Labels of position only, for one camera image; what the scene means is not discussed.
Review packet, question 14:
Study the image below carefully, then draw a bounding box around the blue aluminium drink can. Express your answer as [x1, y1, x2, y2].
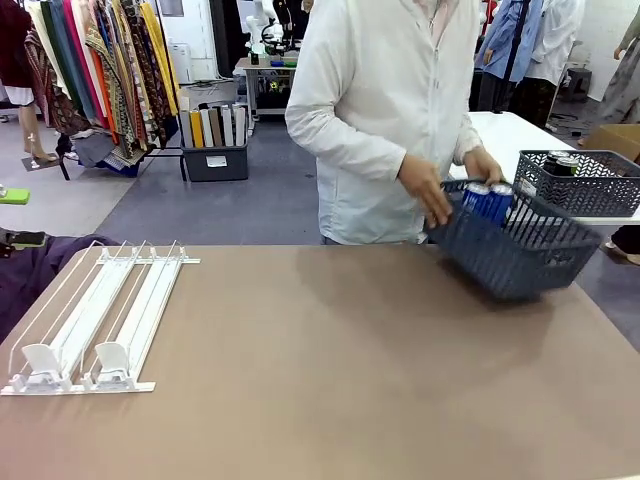
[487, 183, 515, 226]
[460, 182, 494, 221]

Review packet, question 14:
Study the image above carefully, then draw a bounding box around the yellow hanging fabric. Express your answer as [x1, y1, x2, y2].
[141, 0, 180, 117]

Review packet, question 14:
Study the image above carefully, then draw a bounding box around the brown cardboard box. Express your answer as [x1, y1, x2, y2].
[582, 123, 640, 164]

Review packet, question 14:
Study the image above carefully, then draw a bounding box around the beige shoe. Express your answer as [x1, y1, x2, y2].
[603, 239, 640, 266]

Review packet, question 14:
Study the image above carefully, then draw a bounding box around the dark green skirt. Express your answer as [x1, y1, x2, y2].
[509, 77, 559, 132]

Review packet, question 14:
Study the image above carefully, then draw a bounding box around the white hanging shirt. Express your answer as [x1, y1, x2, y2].
[524, 0, 586, 87]

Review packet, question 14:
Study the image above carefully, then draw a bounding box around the white wire can dispenser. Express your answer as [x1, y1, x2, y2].
[0, 239, 202, 397]

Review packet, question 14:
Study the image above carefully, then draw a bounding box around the dark purple jacket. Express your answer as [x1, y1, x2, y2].
[0, 227, 121, 344]

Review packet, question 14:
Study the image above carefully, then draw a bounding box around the brown sample board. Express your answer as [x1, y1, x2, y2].
[208, 107, 224, 148]

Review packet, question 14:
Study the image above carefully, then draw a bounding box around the person left hand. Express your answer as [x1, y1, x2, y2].
[461, 145, 506, 187]

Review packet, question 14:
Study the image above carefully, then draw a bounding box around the black stool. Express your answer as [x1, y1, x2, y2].
[558, 67, 594, 105]

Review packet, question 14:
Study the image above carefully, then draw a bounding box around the teal hanging fabric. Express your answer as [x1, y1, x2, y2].
[48, 0, 97, 122]

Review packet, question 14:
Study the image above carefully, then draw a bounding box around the dark green drink can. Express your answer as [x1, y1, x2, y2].
[542, 149, 571, 177]
[554, 155, 581, 179]

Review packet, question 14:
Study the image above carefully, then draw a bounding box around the person left forearm white sleeve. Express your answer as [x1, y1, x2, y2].
[452, 119, 485, 166]

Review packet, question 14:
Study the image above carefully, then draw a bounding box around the grey patterned plastic basket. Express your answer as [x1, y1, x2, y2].
[513, 149, 640, 218]

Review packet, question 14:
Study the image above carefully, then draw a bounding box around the grey plastic storage bin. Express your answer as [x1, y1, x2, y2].
[179, 143, 250, 183]

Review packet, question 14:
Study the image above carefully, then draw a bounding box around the grey fabric pile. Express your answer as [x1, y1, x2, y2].
[72, 130, 146, 177]

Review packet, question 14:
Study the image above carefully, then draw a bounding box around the mannequin in maroon dress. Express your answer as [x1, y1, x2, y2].
[0, 0, 60, 169]

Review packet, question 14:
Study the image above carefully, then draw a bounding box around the background workbench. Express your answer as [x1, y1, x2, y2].
[233, 56, 301, 123]

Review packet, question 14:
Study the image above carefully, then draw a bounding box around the person right forearm white sleeve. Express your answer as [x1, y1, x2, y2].
[284, 94, 409, 176]

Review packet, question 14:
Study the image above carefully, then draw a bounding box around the black garment stand pole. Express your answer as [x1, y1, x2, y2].
[492, 0, 531, 115]

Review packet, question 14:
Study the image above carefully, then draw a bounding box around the person right hand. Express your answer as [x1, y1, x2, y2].
[397, 152, 456, 229]

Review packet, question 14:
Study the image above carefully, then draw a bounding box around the yellow sample board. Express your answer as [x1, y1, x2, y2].
[189, 109, 205, 149]

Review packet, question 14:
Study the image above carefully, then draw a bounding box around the brown patterned hanging fabric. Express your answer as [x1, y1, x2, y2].
[84, 0, 161, 151]

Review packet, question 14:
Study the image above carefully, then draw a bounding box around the dark blue slotted basket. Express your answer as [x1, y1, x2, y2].
[423, 178, 605, 302]

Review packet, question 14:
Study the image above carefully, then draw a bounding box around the blue hanging shirt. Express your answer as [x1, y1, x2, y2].
[473, 0, 546, 77]

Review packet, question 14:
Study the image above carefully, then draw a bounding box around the white side table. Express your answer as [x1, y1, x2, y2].
[448, 111, 640, 226]

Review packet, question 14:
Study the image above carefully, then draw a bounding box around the person in white jacket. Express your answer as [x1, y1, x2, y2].
[284, 0, 484, 246]

